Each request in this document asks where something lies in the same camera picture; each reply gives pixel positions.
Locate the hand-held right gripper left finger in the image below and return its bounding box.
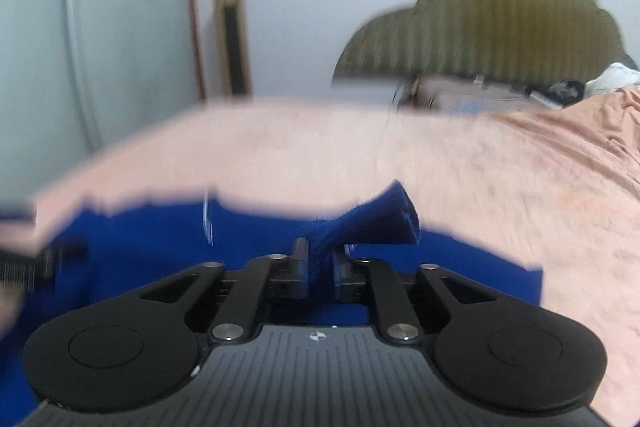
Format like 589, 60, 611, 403
141, 237, 312, 342

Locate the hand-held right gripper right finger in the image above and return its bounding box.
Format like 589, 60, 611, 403
332, 245, 502, 344

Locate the blue knit garment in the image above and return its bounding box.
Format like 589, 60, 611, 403
0, 180, 545, 427

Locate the pink floral blanket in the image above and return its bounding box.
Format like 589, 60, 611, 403
0, 86, 640, 425

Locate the beige mattress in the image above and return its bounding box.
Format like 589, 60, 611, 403
393, 73, 588, 114

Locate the frosted flower-print sliding door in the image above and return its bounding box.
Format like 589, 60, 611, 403
0, 0, 198, 208

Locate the gold tower fan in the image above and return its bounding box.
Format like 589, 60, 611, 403
212, 0, 252, 98

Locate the reddish wooden door trim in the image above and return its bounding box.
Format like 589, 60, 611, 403
185, 0, 208, 104

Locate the dark cloth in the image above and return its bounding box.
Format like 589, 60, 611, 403
529, 79, 587, 108

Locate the olive quilted headboard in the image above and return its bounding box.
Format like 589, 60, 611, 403
332, 0, 632, 84

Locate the white cloth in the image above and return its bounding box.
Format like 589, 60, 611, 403
584, 62, 640, 96

